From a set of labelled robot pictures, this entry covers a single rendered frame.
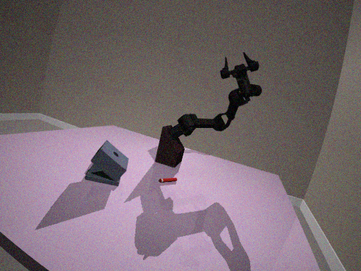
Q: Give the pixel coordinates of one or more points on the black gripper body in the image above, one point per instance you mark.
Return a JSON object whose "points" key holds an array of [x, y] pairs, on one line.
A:
{"points": [[252, 67]]}

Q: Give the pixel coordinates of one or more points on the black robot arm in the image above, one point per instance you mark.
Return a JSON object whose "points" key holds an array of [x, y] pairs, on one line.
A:
{"points": [[189, 122]]}

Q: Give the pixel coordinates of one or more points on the grey sloped panel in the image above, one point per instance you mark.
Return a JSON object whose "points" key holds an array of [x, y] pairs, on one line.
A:
{"points": [[109, 164]]}

